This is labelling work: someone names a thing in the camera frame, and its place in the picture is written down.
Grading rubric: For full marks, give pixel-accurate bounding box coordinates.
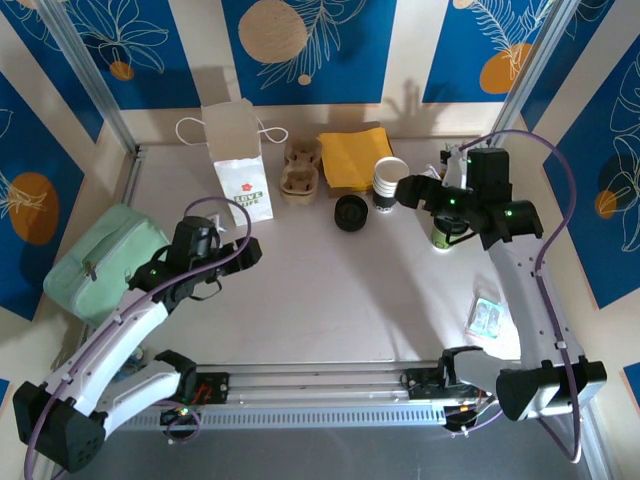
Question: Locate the green paper coffee cup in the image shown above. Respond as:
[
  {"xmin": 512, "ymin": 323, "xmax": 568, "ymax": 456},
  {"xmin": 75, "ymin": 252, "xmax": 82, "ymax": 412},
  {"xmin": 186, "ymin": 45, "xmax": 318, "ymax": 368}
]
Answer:
[{"xmin": 430, "ymin": 215, "xmax": 469, "ymax": 255}]

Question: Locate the white paper takeout bag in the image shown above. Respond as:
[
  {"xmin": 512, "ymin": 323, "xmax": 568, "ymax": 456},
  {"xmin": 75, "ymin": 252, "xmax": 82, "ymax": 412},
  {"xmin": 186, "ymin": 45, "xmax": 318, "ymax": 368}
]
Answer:
[{"xmin": 174, "ymin": 98, "xmax": 290, "ymax": 221}]

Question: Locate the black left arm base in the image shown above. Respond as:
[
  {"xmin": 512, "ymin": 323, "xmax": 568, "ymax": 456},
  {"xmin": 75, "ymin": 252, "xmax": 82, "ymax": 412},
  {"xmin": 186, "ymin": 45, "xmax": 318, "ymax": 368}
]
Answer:
[{"xmin": 189, "ymin": 370, "xmax": 232, "ymax": 407}]

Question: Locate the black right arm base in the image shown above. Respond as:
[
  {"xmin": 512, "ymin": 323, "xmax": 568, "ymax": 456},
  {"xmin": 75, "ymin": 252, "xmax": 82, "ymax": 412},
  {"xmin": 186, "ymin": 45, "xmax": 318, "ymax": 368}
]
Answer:
[{"xmin": 403, "ymin": 367, "xmax": 501, "ymax": 401}]

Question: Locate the white paper cup stack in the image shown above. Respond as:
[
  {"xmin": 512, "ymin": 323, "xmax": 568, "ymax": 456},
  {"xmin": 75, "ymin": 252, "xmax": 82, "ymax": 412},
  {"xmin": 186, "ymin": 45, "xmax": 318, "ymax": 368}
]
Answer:
[{"xmin": 372, "ymin": 156, "xmax": 411, "ymax": 214}]

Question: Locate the cardboard cup carrier stack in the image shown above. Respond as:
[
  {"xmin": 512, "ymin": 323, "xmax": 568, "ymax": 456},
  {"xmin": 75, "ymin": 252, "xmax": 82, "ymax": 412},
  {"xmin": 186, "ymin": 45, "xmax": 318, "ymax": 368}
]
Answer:
[{"xmin": 278, "ymin": 138, "xmax": 324, "ymax": 204}]

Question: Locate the mint green zipper pouch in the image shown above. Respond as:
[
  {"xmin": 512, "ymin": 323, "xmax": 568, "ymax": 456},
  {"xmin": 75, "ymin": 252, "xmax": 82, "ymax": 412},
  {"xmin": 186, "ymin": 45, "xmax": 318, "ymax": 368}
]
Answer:
[{"xmin": 42, "ymin": 203, "xmax": 177, "ymax": 335}]

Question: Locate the yellow napkin stack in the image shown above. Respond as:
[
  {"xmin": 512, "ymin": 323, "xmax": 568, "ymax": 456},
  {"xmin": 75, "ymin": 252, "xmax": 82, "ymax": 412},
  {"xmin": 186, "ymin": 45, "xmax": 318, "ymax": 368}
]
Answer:
[{"xmin": 318, "ymin": 126, "xmax": 394, "ymax": 199}]

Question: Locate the clear plastic wipes packet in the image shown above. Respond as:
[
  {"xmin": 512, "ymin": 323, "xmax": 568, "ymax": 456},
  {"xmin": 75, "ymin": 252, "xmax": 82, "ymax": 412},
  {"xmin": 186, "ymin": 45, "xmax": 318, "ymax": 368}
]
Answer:
[{"xmin": 464, "ymin": 294, "xmax": 504, "ymax": 337}]

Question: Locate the grey metal sheet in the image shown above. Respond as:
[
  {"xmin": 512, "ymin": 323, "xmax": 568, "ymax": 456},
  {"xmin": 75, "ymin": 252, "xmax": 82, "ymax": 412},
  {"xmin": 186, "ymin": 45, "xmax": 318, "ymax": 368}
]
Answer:
[{"xmin": 29, "ymin": 402, "xmax": 601, "ymax": 480}]

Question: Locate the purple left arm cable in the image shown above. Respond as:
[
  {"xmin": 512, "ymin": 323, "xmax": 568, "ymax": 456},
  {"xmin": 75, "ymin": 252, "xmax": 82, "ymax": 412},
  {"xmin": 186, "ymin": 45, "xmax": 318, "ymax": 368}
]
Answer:
[{"xmin": 22, "ymin": 197, "xmax": 252, "ymax": 479}]

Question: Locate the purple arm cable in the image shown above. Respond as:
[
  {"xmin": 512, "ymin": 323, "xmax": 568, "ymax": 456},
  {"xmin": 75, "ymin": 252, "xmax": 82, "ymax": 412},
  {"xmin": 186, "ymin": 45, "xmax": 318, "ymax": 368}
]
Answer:
[
  {"xmin": 447, "ymin": 128, "xmax": 586, "ymax": 465},
  {"xmin": 22, "ymin": 197, "xmax": 252, "ymax": 479}
]

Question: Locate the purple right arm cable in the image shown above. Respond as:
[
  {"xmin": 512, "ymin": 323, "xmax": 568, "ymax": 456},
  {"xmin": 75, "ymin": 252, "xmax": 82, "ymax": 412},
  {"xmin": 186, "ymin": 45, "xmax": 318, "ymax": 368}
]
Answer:
[{"xmin": 447, "ymin": 128, "xmax": 586, "ymax": 465}]

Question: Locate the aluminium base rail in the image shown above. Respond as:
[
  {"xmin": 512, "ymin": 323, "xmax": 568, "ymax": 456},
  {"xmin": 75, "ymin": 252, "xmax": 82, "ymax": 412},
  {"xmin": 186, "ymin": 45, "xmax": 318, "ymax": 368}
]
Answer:
[{"xmin": 42, "ymin": 359, "xmax": 594, "ymax": 409}]

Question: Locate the aluminium frame post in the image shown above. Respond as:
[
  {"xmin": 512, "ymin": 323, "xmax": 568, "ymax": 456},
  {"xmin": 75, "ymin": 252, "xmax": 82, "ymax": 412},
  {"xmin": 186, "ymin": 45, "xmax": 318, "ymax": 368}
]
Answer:
[
  {"xmin": 37, "ymin": 0, "xmax": 141, "ymax": 156},
  {"xmin": 487, "ymin": 0, "xmax": 574, "ymax": 151}
]

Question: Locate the grey slotted cable duct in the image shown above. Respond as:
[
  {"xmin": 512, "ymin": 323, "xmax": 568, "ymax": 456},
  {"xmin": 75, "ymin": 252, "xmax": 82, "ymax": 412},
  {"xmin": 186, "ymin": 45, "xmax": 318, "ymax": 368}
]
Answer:
[{"xmin": 107, "ymin": 405, "xmax": 449, "ymax": 432}]

